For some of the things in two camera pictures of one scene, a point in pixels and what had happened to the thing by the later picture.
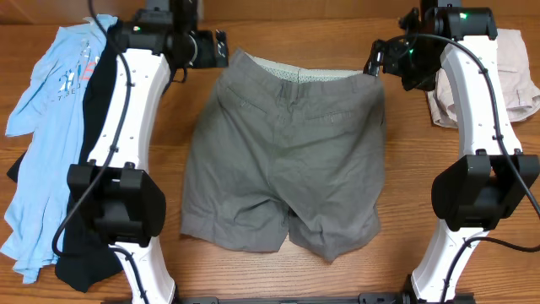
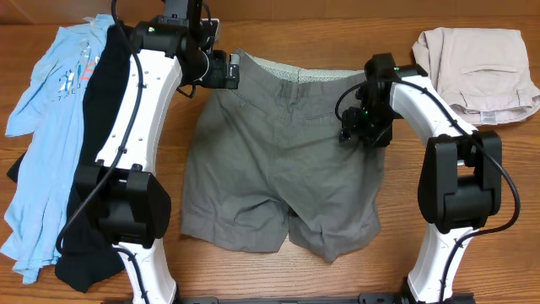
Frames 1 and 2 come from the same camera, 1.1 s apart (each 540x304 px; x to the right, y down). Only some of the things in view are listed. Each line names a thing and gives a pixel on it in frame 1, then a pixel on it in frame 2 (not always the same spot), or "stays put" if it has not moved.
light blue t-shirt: (48, 104) stays put
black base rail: (367, 298) stays put
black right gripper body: (416, 64) → (374, 125)
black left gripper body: (197, 50) → (217, 77)
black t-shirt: (91, 260) stays put
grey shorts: (272, 143) stays put
